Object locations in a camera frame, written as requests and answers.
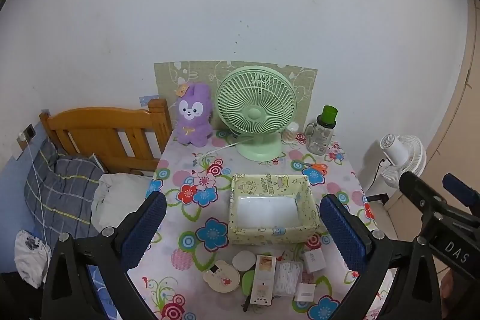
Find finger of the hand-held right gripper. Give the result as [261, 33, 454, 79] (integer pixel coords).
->
[398, 172, 480, 231]
[442, 173, 480, 210]

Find glass jar mug green lid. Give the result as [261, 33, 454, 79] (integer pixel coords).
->
[304, 105, 338, 156]

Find cream bear-shaped mirror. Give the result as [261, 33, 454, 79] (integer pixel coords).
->
[203, 261, 241, 294]

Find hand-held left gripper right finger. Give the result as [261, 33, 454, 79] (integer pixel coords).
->
[319, 193, 440, 320]

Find white printed cloth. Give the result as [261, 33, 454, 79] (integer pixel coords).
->
[14, 230, 52, 289]

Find white charger block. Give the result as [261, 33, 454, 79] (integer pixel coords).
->
[293, 283, 316, 303]

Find white charger adapter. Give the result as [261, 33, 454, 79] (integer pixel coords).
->
[302, 249, 325, 274]

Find white mesh pouch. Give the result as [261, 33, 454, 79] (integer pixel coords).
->
[273, 261, 302, 297]

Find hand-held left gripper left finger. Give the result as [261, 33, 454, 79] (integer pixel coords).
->
[41, 190, 167, 320]

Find green printed wall sheet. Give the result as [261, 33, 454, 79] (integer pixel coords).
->
[154, 61, 319, 126]

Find green desk fan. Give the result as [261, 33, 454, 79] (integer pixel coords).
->
[215, 66, 298, 162]

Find green rounded case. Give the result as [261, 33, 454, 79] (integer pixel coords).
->
[242, 269, 257, 296]

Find purple plush toy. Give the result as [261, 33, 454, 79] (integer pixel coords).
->
[174, 82, 214, 147]

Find thin white cable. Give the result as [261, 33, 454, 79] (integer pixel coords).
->
[19, 133, 51, 242]

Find blue bed sheet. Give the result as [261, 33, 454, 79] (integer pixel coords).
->
[0, 144, 51, 274]

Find grey plaid pillow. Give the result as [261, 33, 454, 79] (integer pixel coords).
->
[24, 138, 107, 244]

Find white fan power cord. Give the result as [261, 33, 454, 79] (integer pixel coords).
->
[195, 140, 241, 159]

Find cotton swab container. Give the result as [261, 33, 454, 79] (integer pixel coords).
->
[282, 122, 301, 144]

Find floral tablecloth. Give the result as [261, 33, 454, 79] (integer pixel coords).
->
[125, 129, 391, 320]

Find wooden bed headboard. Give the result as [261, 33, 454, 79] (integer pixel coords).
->
[39, 98, 172, 174]

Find orange handled scissors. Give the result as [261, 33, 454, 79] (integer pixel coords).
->
[296, 160, 329, 172]

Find white standing fan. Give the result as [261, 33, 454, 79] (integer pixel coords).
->
[379, 133, 427, 189]

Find black fan cable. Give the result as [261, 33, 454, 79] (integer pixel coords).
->
[365, 157, 387, 191]

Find white pillow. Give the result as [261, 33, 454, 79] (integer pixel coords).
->
[91, 172, 154, 231]

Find yellow printed storage box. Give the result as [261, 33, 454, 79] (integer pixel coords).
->
[227, 173, 321, 245]

